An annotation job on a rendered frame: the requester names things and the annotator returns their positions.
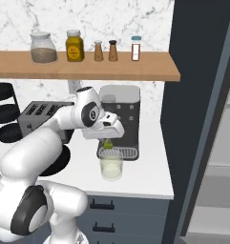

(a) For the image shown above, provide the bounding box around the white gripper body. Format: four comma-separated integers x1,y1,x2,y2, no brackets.
82,117,126,141

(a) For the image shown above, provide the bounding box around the yellow-green lemon wedge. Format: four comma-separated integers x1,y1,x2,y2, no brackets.
102,138,115,150

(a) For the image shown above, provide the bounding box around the glass of lemonade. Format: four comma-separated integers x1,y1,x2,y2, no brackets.
98,148,124,182

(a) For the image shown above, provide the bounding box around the dark grey fridge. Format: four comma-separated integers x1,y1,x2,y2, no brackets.
159,0,230,244

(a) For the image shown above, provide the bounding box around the black and silver coffee machine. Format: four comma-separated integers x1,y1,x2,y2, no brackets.
95,84,141,162

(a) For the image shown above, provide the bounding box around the wooden shelf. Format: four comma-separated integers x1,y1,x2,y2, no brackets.
0,50,181,83

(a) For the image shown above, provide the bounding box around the silver toaster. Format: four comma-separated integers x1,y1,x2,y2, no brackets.
17,100,76,144

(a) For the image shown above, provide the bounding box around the brown shaker with pale top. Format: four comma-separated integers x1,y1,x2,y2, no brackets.
94,39,105,63

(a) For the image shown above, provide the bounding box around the brown shaker with black top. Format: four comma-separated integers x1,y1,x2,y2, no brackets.
107,39,119,63

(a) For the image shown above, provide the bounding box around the blue-grey drawer front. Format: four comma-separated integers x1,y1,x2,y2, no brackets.
86,194,171,221
76,215,169,239
87,234,165,244

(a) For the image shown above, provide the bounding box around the yellow jar with grey lid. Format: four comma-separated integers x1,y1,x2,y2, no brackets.
65,29,86,63

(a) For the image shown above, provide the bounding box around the spice bottle with blue lid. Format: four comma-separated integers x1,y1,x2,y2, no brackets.
130,35,142,62

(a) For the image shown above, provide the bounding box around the glass jar with brown powder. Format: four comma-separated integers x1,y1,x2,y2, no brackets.
30,30,59,65

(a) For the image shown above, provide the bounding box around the black drawer handle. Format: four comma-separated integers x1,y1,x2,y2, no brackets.
89,198,116,211
92,221,116,234

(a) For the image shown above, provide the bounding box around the black wire stand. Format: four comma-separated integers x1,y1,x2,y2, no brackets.
0,81,24,144

